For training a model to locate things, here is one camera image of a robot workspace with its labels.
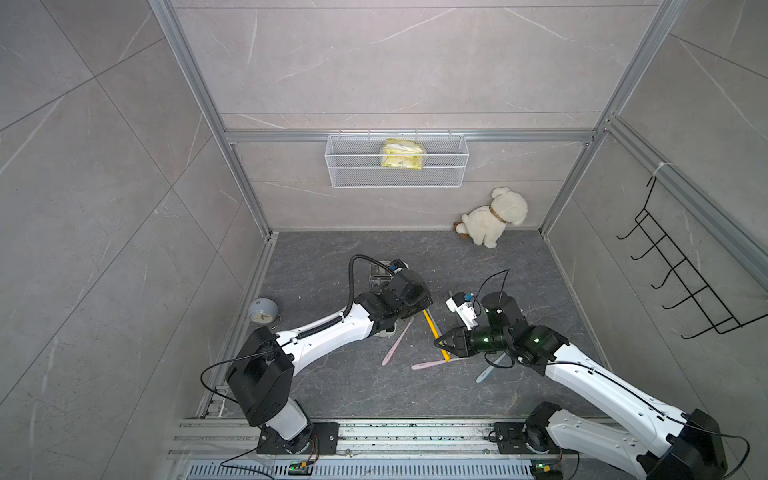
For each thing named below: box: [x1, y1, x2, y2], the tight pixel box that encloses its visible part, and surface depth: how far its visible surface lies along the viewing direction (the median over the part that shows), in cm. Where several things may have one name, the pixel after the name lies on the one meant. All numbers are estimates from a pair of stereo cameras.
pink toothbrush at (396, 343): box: [382, 317, 415, 366], surface depth 90 cm
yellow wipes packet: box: [382, 138, 424, 170], surface depth 89 cm
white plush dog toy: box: [453, 187, 528, 249], surface depth 110 cm
